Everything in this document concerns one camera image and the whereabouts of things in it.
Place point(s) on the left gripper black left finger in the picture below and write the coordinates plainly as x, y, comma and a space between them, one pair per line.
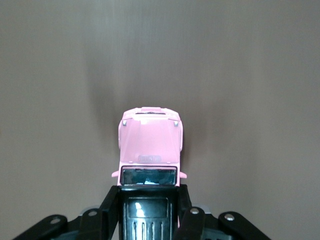
107, 212

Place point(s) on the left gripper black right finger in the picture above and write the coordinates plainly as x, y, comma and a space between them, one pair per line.
192, 225

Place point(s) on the pink toy jeep black roof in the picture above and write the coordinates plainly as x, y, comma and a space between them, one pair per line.
150, 140

